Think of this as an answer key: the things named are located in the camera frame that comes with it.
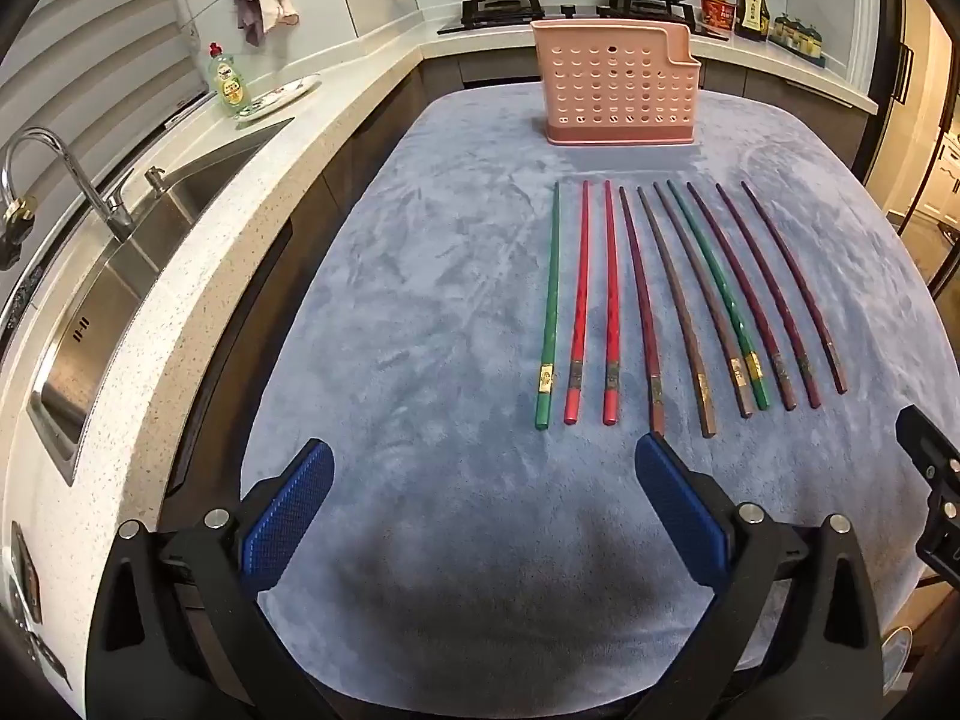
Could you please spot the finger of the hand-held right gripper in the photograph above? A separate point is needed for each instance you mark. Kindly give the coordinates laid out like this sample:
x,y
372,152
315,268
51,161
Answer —
x,y
943,540
930,442

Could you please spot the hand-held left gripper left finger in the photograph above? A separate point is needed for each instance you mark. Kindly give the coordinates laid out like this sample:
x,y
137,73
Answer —
x,y
289,510

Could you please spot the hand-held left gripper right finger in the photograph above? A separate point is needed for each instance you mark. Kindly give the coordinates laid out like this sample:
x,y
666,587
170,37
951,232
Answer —
x,y
682,510

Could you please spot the dark red chopstick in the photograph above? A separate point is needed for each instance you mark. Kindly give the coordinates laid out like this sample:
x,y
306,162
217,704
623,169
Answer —
x,y
804,367
829,349
778,369
639,300

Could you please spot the brown chopstick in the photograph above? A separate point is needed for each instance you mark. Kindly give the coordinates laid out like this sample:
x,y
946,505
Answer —
x,y
671,300
736,369

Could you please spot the green chopstick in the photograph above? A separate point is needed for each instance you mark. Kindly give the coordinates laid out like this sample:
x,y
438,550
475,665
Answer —
x,y
753,367
551,315

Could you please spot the pink perforated utensil holder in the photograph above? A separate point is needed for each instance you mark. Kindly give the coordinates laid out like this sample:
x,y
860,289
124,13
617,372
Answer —
x,y
615,90

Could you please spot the white round object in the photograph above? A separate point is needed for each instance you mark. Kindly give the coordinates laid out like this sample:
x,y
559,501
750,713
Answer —
x,y
896,660

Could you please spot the blue-grey table cloth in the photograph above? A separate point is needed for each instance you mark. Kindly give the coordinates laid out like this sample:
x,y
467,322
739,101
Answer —
x,y
420,315

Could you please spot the stainless steel sink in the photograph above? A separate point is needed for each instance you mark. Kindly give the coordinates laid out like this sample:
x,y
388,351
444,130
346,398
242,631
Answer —
x,y
112,292

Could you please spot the chrome faucet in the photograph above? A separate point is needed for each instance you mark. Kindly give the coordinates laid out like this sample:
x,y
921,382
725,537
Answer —
x,y
120,221

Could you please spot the chrome sink soap dispenser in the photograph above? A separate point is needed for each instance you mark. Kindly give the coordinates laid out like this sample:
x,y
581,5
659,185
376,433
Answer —
x,y
155,178

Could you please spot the black faucet attachment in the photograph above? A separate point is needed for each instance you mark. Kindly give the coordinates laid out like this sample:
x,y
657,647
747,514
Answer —
x,y
15,232

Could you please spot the white plate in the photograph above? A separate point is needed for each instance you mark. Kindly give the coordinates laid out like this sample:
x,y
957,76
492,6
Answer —
x,y
281,94

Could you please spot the seasoning jar set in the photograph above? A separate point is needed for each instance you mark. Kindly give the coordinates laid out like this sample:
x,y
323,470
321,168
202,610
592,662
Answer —
x,y
799,37

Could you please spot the green dish soap bottle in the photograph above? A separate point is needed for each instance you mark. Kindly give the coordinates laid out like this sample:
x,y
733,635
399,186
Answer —
x,y
229,86

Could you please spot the dark soy sauce bottle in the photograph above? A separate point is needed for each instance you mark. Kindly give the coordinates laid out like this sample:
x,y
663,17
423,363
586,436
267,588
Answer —
x,y
752,7

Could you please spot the red noodle cup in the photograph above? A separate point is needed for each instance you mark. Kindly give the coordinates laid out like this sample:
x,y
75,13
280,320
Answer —
x,y
718,13

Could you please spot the white window blind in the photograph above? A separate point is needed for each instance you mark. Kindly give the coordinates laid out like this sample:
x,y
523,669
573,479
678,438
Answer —
x,y
90,52

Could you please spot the black gas stove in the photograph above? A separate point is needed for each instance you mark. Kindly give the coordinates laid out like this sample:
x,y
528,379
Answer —
x,y
495,15

